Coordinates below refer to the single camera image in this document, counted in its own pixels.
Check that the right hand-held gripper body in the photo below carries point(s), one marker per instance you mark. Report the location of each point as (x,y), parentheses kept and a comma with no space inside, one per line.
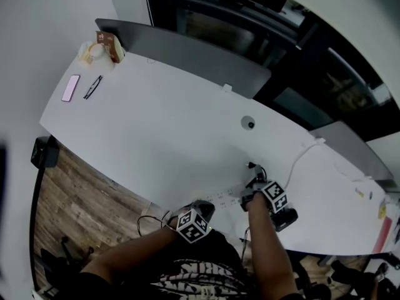
(275,197)

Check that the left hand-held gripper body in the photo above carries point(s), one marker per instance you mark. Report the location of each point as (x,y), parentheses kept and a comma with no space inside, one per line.
(192,227)

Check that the black round cable end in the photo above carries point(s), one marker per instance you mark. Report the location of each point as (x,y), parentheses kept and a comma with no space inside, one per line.
(250,165)

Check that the white power strip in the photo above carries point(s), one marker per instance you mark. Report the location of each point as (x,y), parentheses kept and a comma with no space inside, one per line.
(222,198)

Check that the person's right forearm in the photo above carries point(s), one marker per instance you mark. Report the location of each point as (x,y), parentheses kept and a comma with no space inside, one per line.
(268,245)

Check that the person's left forearm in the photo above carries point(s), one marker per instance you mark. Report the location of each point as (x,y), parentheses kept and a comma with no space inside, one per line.
(131,255)

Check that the person's black printed shirt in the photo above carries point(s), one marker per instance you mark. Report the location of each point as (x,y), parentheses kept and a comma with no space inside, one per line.
(193,270)

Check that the small yellow item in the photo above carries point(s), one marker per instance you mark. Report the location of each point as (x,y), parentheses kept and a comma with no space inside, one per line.
(358,192)

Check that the short grey desk partition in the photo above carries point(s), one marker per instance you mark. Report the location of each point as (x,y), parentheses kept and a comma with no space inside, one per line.
(353,152)

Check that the black office chair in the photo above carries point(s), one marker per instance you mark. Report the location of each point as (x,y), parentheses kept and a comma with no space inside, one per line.
(342,266)

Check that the yellow tag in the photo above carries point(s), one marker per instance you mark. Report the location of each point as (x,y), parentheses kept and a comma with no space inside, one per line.
(382,212)

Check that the red folder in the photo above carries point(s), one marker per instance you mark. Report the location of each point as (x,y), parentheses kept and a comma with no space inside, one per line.
(382,234)

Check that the long grey desk partition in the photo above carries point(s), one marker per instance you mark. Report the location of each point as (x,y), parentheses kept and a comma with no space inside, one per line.
(193,58)

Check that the black chair base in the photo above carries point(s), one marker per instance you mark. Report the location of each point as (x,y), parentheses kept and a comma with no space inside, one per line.
(62,261)

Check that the dark glass window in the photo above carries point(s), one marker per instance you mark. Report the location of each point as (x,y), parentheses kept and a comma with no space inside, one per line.
(250,27)

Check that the black glasses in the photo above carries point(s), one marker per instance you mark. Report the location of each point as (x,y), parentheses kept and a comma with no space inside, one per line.
(92,87)

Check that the black box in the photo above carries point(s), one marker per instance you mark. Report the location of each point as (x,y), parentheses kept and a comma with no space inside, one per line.
(43,152)

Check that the pink phone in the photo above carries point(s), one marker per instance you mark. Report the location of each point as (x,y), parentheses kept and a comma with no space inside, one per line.
(70,88)

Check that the white plastic bottle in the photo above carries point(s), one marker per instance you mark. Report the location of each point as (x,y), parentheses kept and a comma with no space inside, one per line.
(101,58)

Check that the brown cardboard box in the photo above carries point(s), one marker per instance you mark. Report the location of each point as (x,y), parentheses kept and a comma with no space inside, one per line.
(112,47)

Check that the white roller blind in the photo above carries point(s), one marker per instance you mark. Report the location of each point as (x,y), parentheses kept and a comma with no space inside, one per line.
(359,27)

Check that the orange jar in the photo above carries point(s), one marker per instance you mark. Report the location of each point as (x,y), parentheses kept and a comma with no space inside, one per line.
(89,59)

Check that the clear plastic bag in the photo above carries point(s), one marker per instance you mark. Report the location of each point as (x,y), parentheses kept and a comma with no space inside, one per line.
(83,50)

